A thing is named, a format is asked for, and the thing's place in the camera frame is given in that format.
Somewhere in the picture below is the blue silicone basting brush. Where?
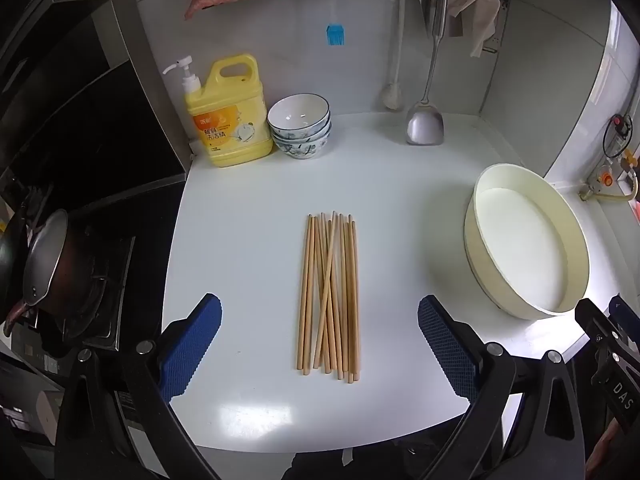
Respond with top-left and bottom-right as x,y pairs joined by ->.
324,0 -> 346,47

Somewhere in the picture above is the person's right hand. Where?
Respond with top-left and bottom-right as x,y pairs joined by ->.
590,422 -> 628,476

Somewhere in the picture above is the white long-handled bottle brush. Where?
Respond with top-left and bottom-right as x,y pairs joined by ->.
381,0 -> 407,111

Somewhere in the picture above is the dark wok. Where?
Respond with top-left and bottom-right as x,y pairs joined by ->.
0,207 -> 98,338

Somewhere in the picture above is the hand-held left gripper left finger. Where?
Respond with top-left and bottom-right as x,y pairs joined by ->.
55,292 -> 223,480

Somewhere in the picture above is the yellow gas hose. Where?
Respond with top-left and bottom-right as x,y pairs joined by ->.
597,165 -> 640,207

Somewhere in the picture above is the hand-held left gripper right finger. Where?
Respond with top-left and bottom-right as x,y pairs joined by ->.
417,295 -> 586,480

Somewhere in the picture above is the stainless steel spatula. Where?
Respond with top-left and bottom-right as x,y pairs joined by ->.
406,0 -> 449,146

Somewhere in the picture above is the grey regulator orange knob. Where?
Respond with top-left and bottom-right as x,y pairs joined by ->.
580,160 -> 617,202

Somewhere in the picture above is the yellow detergent pump bottle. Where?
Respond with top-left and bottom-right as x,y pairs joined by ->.
162,52 -> 274,168

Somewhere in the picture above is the black cable loop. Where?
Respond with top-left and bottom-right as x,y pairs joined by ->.
602,117 -> 632,159

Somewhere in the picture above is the black range hood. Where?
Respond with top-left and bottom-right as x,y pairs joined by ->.
0,0 -> 186,186

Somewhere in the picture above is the cream round basin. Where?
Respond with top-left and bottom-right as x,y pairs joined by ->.
464,162 -> 591,321

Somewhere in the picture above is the white blue patterned bowl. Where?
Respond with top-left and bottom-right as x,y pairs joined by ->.
271,120 -> 333,144
272,131 -> 332,160
267,94 -> 332,133

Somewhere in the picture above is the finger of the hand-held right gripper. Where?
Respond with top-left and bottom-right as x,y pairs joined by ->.
575,299 -> 623,356
607,296 -> 640,353

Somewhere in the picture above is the pile of wooden chopsticks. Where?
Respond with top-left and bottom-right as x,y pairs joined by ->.
296,211 -> 362,384

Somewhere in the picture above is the beige hanging cloth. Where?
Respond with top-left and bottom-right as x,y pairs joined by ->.
447,0 -> 502,59

